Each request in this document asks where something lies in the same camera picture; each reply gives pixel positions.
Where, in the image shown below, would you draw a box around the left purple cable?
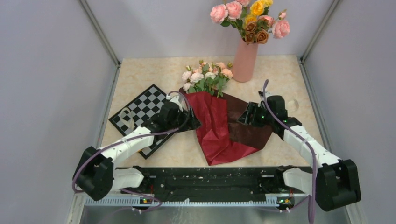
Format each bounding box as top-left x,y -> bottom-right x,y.
71,90 -> 192,214

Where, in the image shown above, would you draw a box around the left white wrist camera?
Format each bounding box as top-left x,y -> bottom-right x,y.
166,94 -> 185,111

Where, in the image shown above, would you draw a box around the pink ceramic vase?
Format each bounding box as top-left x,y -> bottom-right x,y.
232,39 -> 258,83

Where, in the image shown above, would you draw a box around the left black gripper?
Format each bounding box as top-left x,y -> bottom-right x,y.
167,106 -> 201,133

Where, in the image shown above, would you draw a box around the black white chessboard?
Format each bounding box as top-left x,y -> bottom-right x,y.
108,84 -> 183,160

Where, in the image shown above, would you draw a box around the artificial roses in vase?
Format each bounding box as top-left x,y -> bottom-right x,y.
210,0 -> 290,44

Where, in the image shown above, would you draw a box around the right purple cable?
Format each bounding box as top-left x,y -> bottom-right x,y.
261,79 -> 318,224

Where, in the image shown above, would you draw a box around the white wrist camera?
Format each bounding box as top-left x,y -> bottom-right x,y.
166,94 -> 185,111
258,91 -> 271,101

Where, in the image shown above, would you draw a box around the dark red wrapping paper sheet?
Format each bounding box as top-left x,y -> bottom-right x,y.
180,89 -> 272,166

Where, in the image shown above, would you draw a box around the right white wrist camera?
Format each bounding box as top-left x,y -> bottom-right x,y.
258,91 -> 271,101

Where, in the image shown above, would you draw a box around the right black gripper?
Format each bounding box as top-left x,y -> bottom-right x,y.
237,102 -> 274,128

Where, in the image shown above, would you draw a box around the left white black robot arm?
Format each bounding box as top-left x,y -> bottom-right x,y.
72,101 -> 201,201

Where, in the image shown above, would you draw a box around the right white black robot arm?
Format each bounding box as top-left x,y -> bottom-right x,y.
237,95 -> 361,211

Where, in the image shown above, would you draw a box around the red paper flower bouquet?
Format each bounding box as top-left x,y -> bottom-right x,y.
182,60 -> 233,98

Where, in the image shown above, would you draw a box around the purple cable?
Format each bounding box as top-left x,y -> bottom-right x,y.
261,79 -> 318,224
71,90 -> 192,214

